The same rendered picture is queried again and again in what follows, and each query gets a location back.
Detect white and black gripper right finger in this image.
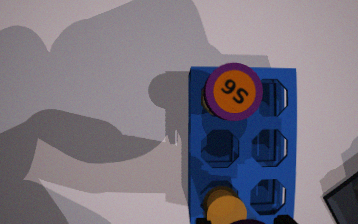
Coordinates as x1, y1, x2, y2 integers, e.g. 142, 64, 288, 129
273, 214, 298, 224

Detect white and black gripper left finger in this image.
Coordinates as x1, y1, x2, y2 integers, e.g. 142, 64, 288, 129
196, 218, 212, 224

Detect blue tube rack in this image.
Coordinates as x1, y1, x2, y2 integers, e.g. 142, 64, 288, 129
188, 66, 297, 224

